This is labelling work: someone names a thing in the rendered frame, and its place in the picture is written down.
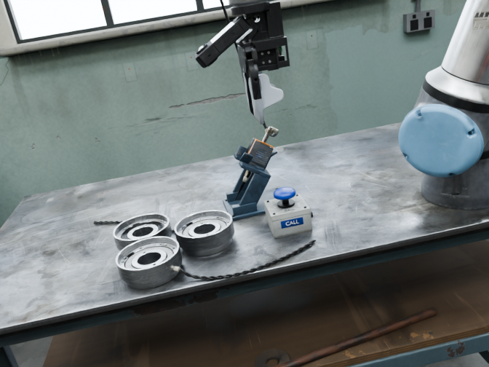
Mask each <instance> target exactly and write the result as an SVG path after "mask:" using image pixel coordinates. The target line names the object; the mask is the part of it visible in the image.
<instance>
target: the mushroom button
mask: <svg viewBox="0 0 489 367"><path fill-rule="evenodd" d="M295 195H296V192H295V190H294V188H292V187H281V188H278V189H276V190H275V191H274V198H275V199H277V200H282V203H283V204H287V203H289V199H291V198H293V197H294V196H295Z"/></svg>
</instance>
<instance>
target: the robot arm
mask: <svg viewBox="0 0 489 367"><path fill-rule="evenodd" d="M228 4H229V5H230V6H232V8H231V15H239V16H238V17H236V18H235V19H234V20H233V21H232V22H231V23H229V24H228V25H227V26H226V27H225V28H224V29H223V30H222V31H221V32H220V33H219V34H217V35H216V36H215V37H214V38H213V39H212V40H210V41H209V42H208V43H207V44H206V43H205V44H204V45H202V46H201V47H200V48H199V49H198V50H197V51H196V54H195V56H194V57H195V59H196V61H197V62H198V64H199V65H200V66H201V67H202V68H206V67H207V66H208V67H209V66H210V65H212V64H213V63H214V62H215V61H216V60H217V59H218V56H220V55H221V54H222V53H223V52H224V51H226V50H227V49H228V48H229V47H230V46H231V45H232V44H233V43H234V42H236V44H237V45H238V46H237V50H238V56H239V64H240V67H241V70H242V78H243V82H244V89H245V92H246V96H247V102H248V106H249V109H250V112H251V114H252V115H253V116H254V117H255V118H256V119H257V120H258V121H259V122H260V124H261V125H262V124H264V116H263V110H264V109H265V108H268V107H269V106H272V105H274V104H275V103H278V102H280V101H281V100H282V99H283V97H284V93H283V91H282V90H281V89H279V88H276V87H275V85H274V84H270V81H269V77H268V76H267V75H266V74H263V73H262V72H261V71H265V70H267V71H273V70H277V69H279V68H283V67H287V66H290V60H289V53H288V47H287V37H286V36H284V31H283V24H282V12H281V6H280V1H278V2H276V1H275V2H271V3H270V1H268V0H228ZM241 15H244V17H242V16H241ZM254 15H256V17H257V20H255V17H254ZM282 46H285V49H286V55H287V60H285V56H284V55H282ZM398 139H399V147H400V150H401V152H402V153H403V155H404V157H405V159H406V160H407V161H408V162H409V163H410V164H411V165H412V166H413V167H414V168H415V169H417V170H419V171H421V172H422V173H424V176H423V178H422V182H421V193H422V195H423V197H424V198H425V199H426V200H428V201H429V202H431V203H433V204H435V205H439V206H442V207H445V208H452V209H458V210H479V209H486V208H489V0H467V1H466V4H465V6H464V9H463V12H462V14H461V17H460V19H459V22H458V25H457V26H456V29H455V32H454V34H453V38H452V39H451V42H450V45H449V47H448V51H447V52H446V55H445V58H444V60H443V62H442V65H441V66H440V67H438V68H436V69H434V70H432V71H430V72H428V73H427V75H426V77H425V80H424V83H423V84H422V87H421V90H420V92H419V95H418V98H417V101H416V104H415V106H414V108H413V110H412V111H411V112H409V113H408V114H407V115H406V117H405V118H404V119H403V121H402V125H401V127H400V129H399V136H398Z"/></svg>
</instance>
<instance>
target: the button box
mask: <svg viewBox="0 0 489 367"><path fill-rule="evenodd" d="M263 202H264V207H265V212H266V221H267V224H268V225H269V228H270V230H271V233H272V234H273V236H274V239H277V238H281V237H287V236H291V235H294V234H301V233H304V232H311V231H313V229H312V223H311V218H313V213H312V211H310V207H309V206H308V205H307V204H306V202H305V200H304V199H303V198H302V196H301V195H300V194H296V195H295V196H294V197H293V198H291V199H289V203H287V204H283V203H282V200H277V199H272V200H266V201H263Z"/></svg>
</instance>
